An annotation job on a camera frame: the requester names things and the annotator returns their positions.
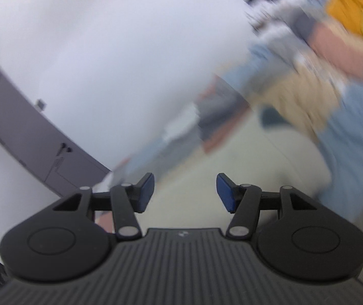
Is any cream striped fleece sweater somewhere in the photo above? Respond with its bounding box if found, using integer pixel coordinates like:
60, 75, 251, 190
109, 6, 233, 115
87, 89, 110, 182
138, 111, 331, 231

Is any grey bedroom door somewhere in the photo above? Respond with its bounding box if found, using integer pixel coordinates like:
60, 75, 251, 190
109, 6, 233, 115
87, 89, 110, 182
0, 69, 109, 197

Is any pile of clothes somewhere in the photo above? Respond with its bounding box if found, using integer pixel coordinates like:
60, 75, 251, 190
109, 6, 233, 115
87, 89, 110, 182
244, 0, 332, 39

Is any colourful patchwork bed quilt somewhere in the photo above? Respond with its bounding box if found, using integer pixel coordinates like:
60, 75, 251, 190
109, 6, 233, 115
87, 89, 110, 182
95, 19, 363, 293

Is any black door handle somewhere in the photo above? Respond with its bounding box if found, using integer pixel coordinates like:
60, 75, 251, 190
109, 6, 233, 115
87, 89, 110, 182
56, 143, 72, 156

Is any grey wall switch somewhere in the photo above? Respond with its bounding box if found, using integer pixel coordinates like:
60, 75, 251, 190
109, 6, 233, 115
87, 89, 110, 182
36, 99, 46, 111

